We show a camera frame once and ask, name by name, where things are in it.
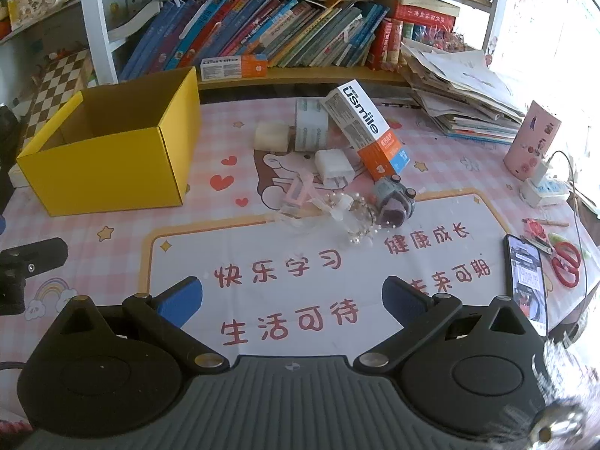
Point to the white printed tape roll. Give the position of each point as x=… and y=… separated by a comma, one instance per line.
x=309, y=126

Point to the wooden pencil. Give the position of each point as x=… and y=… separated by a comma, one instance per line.
x=553, y=222

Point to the dark bulky object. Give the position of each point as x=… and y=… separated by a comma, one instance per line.
x=7, y=159

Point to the pink printed table mat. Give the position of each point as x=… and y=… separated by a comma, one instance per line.
x=304, y=253

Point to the white plug adapter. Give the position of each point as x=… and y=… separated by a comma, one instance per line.
x=543, y=168

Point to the red scissors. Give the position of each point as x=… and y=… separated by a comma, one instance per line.
x=557, y=257

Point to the row of picture books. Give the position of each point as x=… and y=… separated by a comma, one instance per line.
x=281, y=33

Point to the pink pen holder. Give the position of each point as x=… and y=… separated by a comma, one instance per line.
x=534, y=140

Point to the small white toothpaste box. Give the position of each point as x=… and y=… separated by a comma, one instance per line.
x=234, y=66

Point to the black smartphone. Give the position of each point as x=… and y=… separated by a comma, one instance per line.
x=525, y=281

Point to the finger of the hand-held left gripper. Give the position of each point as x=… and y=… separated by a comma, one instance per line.
x=42, y=254

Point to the brown white chessboard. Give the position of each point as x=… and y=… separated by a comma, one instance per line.
x=56, y=89

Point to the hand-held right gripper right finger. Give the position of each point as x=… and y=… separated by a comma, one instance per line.
x=403, y=299

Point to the white charger plug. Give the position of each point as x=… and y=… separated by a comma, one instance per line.
x=333, y=164

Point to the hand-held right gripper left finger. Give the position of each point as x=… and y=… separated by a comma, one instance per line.
x=180, y=301

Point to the white power strip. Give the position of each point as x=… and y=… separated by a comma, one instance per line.
x=543, y=193

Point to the yellow cardboard box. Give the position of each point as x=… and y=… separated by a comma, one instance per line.
x=108, y=173

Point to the large white toothpaste box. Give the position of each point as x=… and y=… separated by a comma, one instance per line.
x=361, y=122

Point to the cream sponge block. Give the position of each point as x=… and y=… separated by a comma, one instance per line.
x=271, y=137

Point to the white bookshelf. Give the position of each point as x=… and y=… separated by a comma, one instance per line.
x=98, y=33

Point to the stack of papers and booklets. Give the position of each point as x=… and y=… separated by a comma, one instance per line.
x=459, y=89

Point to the pink utility knife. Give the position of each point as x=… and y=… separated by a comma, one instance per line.
x=297, y=192

